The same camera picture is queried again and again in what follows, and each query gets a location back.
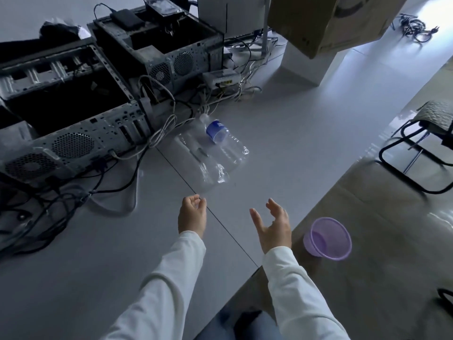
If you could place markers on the person's left hand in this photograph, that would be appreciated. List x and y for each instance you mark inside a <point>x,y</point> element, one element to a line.
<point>191,217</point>

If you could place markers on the person's right hand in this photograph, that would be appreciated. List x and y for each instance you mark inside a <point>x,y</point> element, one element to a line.
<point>276,231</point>

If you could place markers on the person's left thumb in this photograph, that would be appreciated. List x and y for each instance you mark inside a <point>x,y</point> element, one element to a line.
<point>202,206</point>

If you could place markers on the person's right thumb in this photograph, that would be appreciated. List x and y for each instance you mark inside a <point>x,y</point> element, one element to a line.
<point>256,219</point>

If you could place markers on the person's right forearm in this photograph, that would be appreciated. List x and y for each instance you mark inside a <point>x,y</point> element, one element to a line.
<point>295,297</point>

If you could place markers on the person's left forearm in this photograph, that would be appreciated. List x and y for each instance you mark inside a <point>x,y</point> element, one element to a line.
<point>166,286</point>

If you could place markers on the clear plastic bottle without label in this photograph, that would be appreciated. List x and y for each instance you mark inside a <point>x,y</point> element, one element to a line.
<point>203,162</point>

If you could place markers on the clear bottle with blue label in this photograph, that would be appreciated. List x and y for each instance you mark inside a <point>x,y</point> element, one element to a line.
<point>226,138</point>

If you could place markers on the purple plastic wastebasket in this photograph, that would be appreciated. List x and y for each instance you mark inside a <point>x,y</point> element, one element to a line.
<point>327,240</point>

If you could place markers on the person's blue jeans legs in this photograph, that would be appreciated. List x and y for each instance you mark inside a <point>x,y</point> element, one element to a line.
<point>240,325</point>

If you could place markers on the white network router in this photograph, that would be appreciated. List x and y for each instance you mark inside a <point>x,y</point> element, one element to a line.
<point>221,78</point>

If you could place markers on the small open grey computer case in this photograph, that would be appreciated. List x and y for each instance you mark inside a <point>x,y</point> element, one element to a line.
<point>170,49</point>

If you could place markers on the large open grey computer case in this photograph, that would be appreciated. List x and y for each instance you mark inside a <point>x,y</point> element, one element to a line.
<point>67,116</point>

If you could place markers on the white monitor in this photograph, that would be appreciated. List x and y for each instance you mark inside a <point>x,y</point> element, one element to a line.
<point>230,14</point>

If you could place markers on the black power brick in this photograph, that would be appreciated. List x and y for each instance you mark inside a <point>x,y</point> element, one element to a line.
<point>126,19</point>

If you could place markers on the clear plastic drive case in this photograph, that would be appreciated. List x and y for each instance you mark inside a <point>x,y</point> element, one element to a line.
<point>162,7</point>

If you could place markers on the black chair base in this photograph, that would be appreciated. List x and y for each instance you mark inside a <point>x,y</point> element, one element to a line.
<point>446,300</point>

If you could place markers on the brown cardboard box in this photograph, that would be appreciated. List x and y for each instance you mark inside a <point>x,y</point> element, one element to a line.
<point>318,21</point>

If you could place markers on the grey quilted seat cushion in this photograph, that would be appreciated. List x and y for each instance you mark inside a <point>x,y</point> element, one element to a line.
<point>437,115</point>

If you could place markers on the black cloth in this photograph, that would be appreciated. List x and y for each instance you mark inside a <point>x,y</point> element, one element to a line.
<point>60,30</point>

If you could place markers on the black metal frame chair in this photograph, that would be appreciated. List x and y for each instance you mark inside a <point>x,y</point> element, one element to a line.
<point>407,162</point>

